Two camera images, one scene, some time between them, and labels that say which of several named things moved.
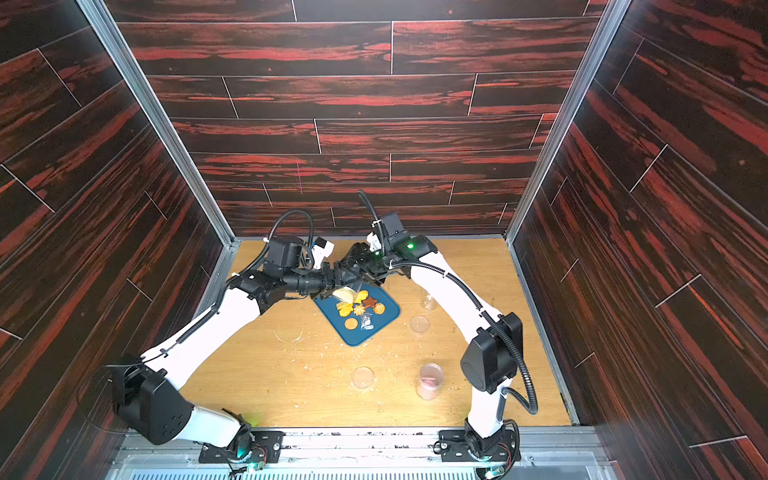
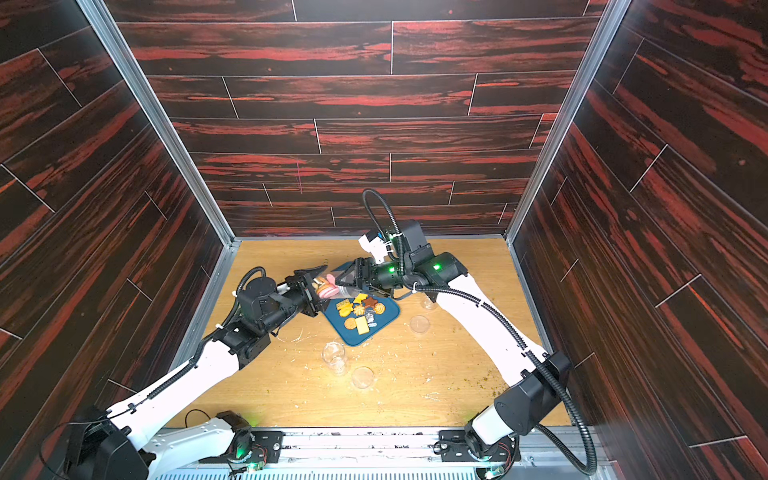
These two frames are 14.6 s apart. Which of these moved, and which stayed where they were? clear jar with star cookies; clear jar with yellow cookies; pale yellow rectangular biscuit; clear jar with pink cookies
Moved: clear jar with pink cookies; clear jar with yellow cookies; pale yellow rectangular biscuit
Stayed: clear jar with star cookies
